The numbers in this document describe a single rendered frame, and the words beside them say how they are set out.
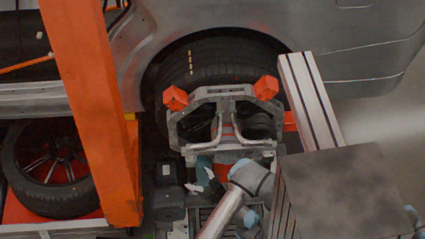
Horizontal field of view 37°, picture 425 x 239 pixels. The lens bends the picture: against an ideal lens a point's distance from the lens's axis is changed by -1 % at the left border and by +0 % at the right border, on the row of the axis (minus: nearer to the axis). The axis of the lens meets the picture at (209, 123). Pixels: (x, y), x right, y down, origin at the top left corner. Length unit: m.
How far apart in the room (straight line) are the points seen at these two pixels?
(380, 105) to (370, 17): 1.48
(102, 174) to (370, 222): 1.51
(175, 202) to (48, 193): 0.65
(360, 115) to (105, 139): 2.13
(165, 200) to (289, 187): 1.90
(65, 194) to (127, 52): 0.84
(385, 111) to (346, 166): 2.76
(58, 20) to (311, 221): 1.03
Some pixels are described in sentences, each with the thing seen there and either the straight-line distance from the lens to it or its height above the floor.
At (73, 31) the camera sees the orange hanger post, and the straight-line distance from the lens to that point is 2.05.
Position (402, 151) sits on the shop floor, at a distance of 4.10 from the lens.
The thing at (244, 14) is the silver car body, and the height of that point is 1.38.
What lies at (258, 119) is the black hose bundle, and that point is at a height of 1.04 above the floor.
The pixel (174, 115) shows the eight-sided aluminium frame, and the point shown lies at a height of 1.00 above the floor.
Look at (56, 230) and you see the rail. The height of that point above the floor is 0.38.
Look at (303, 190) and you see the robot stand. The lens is 1.46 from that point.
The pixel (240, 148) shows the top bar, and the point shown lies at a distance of 2.78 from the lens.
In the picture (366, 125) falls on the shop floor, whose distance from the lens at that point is 4.16.
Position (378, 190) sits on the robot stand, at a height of 2.03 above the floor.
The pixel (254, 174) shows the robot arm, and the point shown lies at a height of 1.16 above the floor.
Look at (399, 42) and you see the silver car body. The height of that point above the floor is 1.15.
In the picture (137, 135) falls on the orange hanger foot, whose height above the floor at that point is 0.68.
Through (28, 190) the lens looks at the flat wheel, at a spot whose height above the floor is 0.50.
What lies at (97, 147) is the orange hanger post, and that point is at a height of 1.22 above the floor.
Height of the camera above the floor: 3.28
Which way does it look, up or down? 54 degrees down
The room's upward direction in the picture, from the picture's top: 2 degrees counter-clockwise
